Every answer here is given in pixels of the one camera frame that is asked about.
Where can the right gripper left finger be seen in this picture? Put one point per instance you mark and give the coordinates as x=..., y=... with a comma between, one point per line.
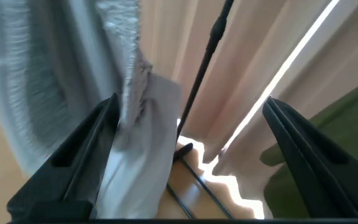
x=73, y=168

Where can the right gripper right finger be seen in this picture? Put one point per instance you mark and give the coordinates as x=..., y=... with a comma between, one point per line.
x=322, y=168

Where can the green printed shirt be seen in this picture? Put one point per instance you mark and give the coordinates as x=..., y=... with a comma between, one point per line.
x=353, y=124

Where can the pale grey shorts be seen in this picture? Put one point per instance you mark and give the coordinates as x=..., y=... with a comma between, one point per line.
x=135, y=161

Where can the black clothes rack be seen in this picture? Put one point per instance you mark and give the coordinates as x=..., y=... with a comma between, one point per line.
x=211, y=43

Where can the beige curtain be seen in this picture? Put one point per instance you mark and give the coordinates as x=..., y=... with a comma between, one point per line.
x=250, y=56

